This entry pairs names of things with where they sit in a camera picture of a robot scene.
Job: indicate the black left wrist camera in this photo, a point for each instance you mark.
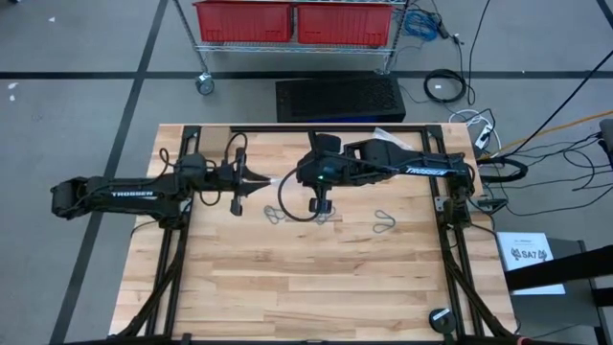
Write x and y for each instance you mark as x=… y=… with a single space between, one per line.
x=236 y=206

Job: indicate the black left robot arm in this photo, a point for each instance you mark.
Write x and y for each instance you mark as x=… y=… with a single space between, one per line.
x=129 y=194

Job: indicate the grey metal cart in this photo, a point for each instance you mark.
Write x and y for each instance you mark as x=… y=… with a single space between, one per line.
x=574 y=316

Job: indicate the black aluminium table frame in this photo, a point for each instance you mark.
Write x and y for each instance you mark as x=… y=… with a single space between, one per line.
x=268 y=128

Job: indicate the teal rubber band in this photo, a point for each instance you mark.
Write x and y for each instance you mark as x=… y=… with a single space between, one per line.
x=330 y=220
x=268 y=211
x=393 y=221

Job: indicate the round dark disc with label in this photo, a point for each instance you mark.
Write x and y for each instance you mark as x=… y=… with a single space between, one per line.
x=441 y=322

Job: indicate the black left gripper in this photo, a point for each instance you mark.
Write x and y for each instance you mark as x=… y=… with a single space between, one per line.
x=211 y=175

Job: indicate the black beam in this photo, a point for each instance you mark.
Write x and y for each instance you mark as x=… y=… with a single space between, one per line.
x=560 y=268

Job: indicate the red plastic bin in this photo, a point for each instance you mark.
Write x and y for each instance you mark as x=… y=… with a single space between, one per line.
x=345 y=24
x=239 y=21

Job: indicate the white power strip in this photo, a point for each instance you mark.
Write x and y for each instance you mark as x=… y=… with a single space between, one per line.
x=483 y=136

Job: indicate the red tape wrap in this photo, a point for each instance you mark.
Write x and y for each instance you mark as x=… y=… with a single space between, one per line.
x=521 y=341

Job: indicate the small cardboard box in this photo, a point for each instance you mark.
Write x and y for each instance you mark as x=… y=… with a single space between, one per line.
x=213 y=139

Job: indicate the white SA7 printed sheet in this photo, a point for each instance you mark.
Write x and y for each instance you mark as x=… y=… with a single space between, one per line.
x=527 y=268

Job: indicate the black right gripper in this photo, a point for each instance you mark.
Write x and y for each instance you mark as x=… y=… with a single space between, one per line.
x=330 y=167

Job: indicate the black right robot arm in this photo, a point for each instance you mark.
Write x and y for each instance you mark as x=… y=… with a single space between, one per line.
x=421 y=167

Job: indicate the black perforated metal case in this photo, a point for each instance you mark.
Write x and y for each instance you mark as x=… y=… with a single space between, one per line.
x=340 y=98

